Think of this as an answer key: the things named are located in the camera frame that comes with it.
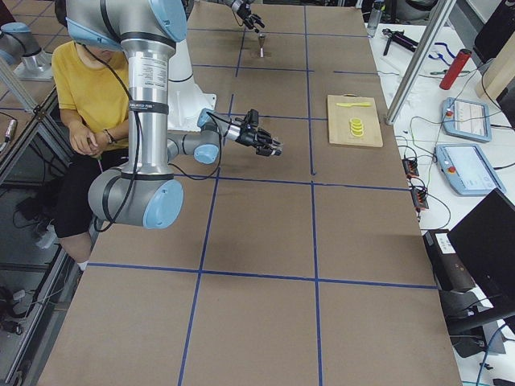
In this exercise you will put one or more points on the black handheld tool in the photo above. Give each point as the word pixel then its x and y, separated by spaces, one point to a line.
pixel 399 38

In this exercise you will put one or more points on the person in yellow shirt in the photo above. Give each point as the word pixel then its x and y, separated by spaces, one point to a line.
pixel 91 87

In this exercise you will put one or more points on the lemon slice front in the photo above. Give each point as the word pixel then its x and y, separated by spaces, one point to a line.
pixel 357 134

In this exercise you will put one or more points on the clear water bottle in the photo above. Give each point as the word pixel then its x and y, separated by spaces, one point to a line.
pixel 375 17

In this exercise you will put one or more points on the bamboo cutting board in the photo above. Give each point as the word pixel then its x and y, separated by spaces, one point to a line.
pixel 339 127

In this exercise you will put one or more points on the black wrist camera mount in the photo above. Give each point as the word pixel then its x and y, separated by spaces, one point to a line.
pixel 252 118

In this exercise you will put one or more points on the orange circuit board upper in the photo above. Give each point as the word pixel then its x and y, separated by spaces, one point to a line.
pixel 410 166

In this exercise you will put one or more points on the teach pendant with red button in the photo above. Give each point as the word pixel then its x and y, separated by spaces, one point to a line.
pixel 466 119

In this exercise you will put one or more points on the red thermos bottle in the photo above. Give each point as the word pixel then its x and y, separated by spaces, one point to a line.
pixel 455 69

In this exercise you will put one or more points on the steel double jigger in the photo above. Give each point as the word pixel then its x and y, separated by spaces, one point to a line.
pixel 261 42

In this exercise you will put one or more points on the orange circuit board lower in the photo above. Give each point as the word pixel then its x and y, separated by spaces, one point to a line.
pixel 419 198

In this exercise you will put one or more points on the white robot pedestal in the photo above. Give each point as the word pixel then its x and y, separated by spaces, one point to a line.
pixel 186 100

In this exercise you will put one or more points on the lemon slice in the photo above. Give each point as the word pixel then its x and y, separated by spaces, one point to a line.
pixel 356 129
pixel 355 120
pixel 356 125
pixel 357 134

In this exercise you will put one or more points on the black computer box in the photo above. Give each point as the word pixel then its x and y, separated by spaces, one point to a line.
pixel 449 271

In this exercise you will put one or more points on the black monitor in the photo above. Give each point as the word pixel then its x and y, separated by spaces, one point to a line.
pixel 484 242

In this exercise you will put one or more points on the aluminium frame post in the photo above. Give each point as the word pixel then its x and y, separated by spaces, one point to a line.
pixel 442 11

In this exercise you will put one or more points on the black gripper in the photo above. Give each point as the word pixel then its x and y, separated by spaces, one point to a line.
pixel 244 10
pixel 248 137

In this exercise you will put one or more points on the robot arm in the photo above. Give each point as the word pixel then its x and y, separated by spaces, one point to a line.
pixel 168 113
pixel 232 5

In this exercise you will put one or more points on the orange circuit board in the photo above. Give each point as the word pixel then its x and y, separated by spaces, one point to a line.
pixel 419 198
pixel 410 166

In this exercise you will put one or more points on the yellow plastic knife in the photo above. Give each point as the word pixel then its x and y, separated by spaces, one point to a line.
pixel 353 104

